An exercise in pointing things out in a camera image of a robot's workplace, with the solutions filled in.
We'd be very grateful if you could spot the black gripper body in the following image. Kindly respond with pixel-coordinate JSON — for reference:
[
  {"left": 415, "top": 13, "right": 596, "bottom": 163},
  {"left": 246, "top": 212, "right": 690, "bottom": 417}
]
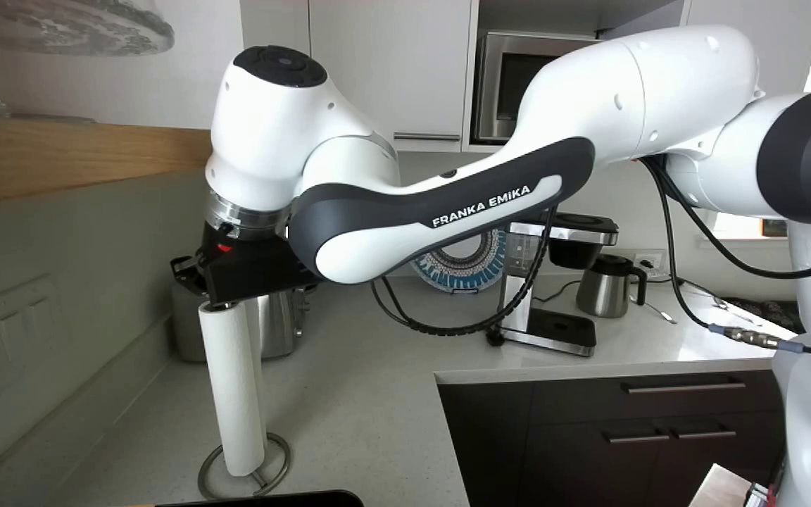
[{"left": 169, "top": 224, "right": 314, "bottom": 301}]

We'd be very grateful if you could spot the white kitchen paper roll holder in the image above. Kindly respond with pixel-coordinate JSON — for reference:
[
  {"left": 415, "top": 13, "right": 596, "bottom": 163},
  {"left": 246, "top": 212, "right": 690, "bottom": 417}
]
[{"left": 196, "top": 296, "right": 290, "bottom": 495}]

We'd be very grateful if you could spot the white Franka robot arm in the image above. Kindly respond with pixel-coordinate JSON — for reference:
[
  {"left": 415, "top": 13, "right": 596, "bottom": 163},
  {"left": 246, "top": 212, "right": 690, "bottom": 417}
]
[{"left": 170, "top": 26, "right": 811, "bottom": 507}]

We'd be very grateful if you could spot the stainless steel coffee carafe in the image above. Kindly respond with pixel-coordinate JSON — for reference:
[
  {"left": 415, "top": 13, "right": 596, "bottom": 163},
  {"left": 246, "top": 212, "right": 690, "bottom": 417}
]
[{"left": 575, "top": 253, "right": 646, "bottom": 317}]

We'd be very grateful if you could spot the silver toaster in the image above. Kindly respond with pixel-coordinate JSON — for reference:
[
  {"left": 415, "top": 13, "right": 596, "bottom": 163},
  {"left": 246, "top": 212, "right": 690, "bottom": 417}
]
[{"left": 169, "top": 282, "right": 304, "bottom": 364}]

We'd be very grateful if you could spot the blue white decorative plate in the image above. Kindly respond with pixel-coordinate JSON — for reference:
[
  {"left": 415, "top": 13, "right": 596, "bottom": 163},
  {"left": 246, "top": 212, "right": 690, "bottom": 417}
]
[{"left": 411, "top": 232, "right": 504, "bottom": 292}]

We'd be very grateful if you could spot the wooden shelf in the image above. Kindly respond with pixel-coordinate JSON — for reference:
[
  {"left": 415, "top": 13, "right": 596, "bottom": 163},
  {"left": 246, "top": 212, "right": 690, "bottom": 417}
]
[{"left": 0, "top": 119, "right": 210, "bottom": 201}]

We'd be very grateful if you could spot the stainless steel microwave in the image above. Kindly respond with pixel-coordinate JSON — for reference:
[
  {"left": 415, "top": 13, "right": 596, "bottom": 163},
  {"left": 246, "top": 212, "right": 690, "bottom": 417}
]
[{"left": 470, "top": 30, "right": 591, "bottom": 143}]

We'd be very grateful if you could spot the dark lower cabinet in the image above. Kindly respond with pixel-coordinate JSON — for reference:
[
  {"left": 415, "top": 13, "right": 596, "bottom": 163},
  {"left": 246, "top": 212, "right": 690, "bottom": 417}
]
[{"left": 439, "top": 371, "right": 783, "bottom": 507}]

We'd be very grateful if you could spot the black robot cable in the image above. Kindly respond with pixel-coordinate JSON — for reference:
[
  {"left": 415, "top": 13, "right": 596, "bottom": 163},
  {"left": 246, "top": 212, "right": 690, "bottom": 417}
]
[{"left": 369, "top": 153, "right": 811, "bottom": 357}]

